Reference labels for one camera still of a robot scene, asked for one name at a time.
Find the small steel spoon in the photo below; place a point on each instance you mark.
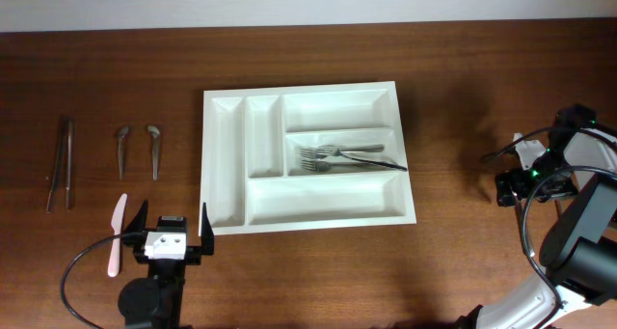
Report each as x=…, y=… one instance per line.
x=155, y=134
x=120, y=135

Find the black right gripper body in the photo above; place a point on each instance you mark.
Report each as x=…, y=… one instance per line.
x=524, y=179

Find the black-handled steel fork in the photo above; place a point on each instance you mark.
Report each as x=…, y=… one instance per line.
x=386, y=164

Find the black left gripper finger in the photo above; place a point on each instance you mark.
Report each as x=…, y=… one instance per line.
x=206, y=233
x=136, y=232

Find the small steel spoon right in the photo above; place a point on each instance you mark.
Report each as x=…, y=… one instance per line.
x=155, y=134

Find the small steel spoon left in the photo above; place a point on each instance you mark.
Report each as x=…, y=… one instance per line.
x=120, y=135

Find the pink plastic knife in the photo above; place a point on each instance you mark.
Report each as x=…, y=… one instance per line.
x=114, y=263

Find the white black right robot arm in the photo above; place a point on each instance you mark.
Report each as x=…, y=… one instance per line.
x=575, y=266

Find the steel table knife inner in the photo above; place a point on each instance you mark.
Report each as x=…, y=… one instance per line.
x=70, y=138

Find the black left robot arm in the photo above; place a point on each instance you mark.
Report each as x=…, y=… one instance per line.
x=155, y=300

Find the white cutlery tray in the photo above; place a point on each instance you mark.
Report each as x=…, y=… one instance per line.
x=251, y=179

